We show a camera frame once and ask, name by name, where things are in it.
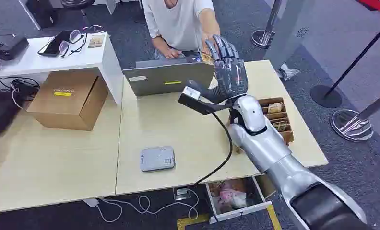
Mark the person's right hand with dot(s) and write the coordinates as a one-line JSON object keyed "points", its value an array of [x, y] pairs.
{"points": [[173, 53]]}

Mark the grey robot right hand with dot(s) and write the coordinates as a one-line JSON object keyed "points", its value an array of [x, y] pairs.
{"points": [[231, 76]]}

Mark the person's left hand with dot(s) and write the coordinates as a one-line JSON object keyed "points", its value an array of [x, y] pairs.
{"points": [[207, 37]]}

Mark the printed card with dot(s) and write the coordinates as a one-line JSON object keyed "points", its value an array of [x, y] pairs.
{"points": [[96, 41], [206, 57], [275, 108], [279, 126]]}

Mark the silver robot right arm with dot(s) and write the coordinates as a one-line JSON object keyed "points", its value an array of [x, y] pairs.
{"points": [[266, 146]]}

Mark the grey laptop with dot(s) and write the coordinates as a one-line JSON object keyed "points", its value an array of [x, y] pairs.
{"points": [[167, 79]]}

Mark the person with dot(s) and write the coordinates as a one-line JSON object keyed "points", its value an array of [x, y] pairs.
{"points": [[177, 22]]}

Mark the chrome stanchion with round base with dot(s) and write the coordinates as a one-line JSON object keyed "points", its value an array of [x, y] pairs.
{"points": [[352, 125], [266, 35]]}

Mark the crumpled clear plastic wrapper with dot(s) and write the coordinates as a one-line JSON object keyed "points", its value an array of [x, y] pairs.
{"points": [[287, 72]]}

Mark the grey standing column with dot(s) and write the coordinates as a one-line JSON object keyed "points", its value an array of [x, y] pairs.
{"points": [[288, 35]]}

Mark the wooden card box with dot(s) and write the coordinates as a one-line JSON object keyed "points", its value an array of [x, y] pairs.
{"points": [[283, 123]]}

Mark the dark-framed glasses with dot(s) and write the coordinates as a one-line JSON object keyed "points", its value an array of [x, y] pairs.
{"points": [[93, 29]]}

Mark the black stanchion with round base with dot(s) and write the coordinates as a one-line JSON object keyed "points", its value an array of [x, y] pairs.
{"points": [[325, 96]]}

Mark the clear-lens glasses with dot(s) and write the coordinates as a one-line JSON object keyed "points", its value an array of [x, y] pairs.
{"points": [[72, 39]]}

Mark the small grey device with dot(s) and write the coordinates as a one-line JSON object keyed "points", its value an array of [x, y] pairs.
{"points": [[157, 158]]}

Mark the black stool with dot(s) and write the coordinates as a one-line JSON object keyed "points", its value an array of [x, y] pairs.
{"points": [[77, 4]]}

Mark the brown cardboard box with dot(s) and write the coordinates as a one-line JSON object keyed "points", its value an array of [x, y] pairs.
{"points": [[66, 101]]}

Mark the black smartphone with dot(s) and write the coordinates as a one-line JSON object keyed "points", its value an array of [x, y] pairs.
{"points": [[54, 43]]}

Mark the pink plastic bag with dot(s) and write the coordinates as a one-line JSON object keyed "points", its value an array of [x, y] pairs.
{"points": [[233, 196]]}

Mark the small grey charger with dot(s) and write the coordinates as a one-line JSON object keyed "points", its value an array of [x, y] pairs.
{"points": [[182, 193]]}

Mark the white open tray box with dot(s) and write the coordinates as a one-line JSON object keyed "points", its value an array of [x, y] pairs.
{"points": [[241, 212]]}

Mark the black bin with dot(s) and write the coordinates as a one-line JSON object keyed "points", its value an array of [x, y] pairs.
{"points": [[42, 11]]}

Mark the white side table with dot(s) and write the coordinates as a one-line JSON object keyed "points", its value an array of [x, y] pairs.
{"points": [[34, 62]]}

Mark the red carpet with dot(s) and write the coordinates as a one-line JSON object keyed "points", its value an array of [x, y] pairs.
{"points": [[379, 5]]}

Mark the black device box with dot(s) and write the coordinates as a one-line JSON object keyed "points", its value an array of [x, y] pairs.
{"points": [[8, 46]]}

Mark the white power adapter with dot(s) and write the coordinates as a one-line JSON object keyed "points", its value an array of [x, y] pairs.
{"points": [[91, 202]]}

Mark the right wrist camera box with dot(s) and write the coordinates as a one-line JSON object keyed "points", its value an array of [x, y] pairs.
{"points": [[191, 92]]}

